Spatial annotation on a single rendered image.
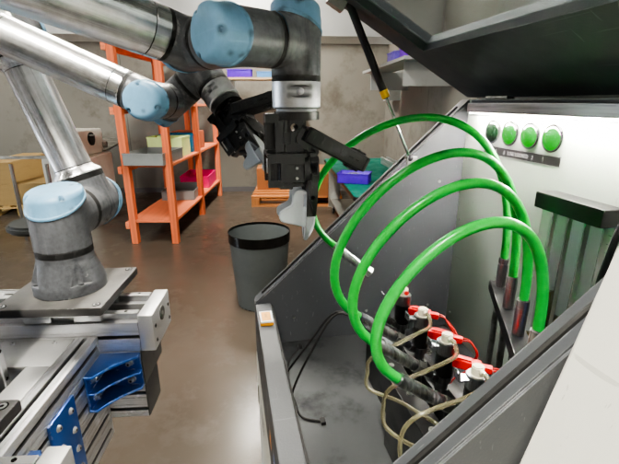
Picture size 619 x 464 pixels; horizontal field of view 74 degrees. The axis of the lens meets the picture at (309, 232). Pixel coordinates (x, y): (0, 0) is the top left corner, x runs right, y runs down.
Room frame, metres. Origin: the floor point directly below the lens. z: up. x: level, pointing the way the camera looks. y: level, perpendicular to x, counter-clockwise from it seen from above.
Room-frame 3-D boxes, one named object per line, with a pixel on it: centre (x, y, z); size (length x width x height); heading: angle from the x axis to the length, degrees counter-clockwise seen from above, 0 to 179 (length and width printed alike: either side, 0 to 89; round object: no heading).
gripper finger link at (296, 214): (0.66, 0.02, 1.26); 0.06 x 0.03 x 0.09; 101
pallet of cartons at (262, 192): (6.21, 0.19, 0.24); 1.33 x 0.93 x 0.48; 93
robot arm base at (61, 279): (0.87, 0.55, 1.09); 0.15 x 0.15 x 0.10
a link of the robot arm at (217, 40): (0.61, 0.10, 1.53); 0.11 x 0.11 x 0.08; 44
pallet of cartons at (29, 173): (5.85, 3.91, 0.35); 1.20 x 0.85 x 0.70; 3
